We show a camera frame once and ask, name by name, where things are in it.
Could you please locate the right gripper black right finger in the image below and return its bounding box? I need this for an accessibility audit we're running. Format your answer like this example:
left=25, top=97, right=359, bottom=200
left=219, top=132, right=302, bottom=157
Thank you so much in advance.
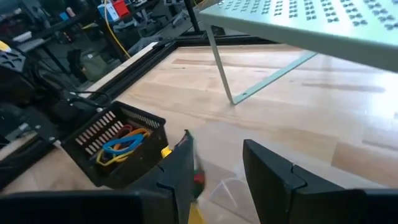
left=242, top=139, right=398, bottom=224

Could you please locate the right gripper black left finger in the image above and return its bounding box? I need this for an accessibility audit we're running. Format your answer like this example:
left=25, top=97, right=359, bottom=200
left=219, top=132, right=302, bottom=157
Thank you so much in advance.
left=0, top=129, right=195, bottom=224

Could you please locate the yellow green crayon box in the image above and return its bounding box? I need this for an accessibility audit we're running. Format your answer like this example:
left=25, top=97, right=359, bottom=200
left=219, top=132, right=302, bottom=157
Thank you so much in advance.
left=160, top=144, right=206, bottom=224

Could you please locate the thin yellow rubber band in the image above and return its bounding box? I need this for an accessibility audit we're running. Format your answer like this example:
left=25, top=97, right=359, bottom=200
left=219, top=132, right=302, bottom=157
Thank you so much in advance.
left=95, top=149, right=137, bottom=167

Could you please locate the thin orange rubber band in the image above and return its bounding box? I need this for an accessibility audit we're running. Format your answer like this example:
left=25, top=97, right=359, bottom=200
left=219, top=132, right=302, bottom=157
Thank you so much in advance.
left=113, top=128, right=151, bottom=150

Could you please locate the thin blue rubber band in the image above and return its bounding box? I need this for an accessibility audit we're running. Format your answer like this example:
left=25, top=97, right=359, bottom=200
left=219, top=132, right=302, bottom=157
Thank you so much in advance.
left=102, top=133, right=144, bottom=156

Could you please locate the thin red rubber band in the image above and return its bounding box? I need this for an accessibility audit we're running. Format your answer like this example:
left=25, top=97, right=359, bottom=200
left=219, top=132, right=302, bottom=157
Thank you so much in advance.
left=116, top=124, right=134, bottom=139

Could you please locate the black plastic basket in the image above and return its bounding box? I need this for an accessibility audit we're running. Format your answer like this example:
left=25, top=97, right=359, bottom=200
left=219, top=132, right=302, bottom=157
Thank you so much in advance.
left=61, top=100, right=169, bottom=189

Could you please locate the green bag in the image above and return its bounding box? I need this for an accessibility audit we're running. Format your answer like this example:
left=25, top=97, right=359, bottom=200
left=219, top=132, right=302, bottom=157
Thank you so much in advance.
left=80, top=51, right=109, bottom=82

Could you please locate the green perforated metal shelf riser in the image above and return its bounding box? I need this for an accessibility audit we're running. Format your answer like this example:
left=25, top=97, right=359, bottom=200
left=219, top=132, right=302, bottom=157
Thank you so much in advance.
left=198, top=0, right=398, bottom=106

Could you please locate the blue white storage box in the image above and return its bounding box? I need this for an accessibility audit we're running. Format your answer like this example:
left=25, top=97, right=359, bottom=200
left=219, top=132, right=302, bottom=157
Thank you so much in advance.
left=97, top=2, right=116, bottom=22

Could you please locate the red storage box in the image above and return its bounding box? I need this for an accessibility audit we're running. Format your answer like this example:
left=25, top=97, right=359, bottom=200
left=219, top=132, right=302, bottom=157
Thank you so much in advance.
left=111, top=0, right=131, bottom=18

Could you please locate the black aluminium table frame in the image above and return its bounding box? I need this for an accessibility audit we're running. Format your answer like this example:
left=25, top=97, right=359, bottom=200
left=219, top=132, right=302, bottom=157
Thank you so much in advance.
left=0, top=35, right=274, bottom=190

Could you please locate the yellow extension cable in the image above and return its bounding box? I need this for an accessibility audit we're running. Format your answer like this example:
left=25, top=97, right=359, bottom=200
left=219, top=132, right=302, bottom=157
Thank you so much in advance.
left=104, top=0, right=131, bottom=59

